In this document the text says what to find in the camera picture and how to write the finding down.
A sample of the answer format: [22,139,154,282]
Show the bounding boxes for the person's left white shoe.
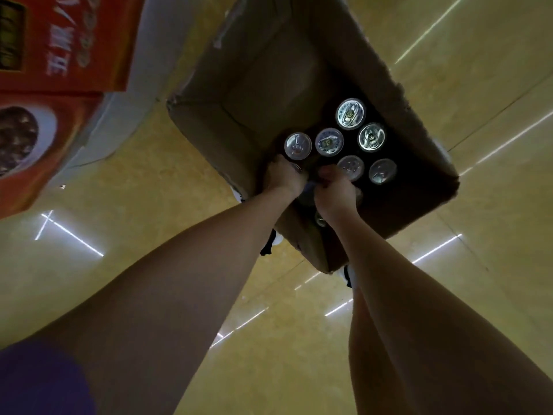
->
[231,185,285,257]

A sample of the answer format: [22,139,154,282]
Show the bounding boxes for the person's left forearm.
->
[25,187,299,415]

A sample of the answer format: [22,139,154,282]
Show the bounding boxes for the brown cardboard box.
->
[166,0,460,275]

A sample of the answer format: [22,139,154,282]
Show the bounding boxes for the purple shirt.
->
[0,339,97,415]

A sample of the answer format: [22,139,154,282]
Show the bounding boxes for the person's right hand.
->
[313,164,363,228]

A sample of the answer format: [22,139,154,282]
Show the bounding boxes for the cans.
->
[283,97,398,228]

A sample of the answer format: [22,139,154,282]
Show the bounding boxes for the round wooden shelf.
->
[0,0,204,221]

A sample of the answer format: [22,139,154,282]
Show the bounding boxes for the person's right leg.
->
[349,289,415,415]

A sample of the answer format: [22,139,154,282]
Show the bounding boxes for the person's left hand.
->
[263,154,308,199]

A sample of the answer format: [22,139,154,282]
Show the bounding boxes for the person's right forearm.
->
[330,211,553,415]

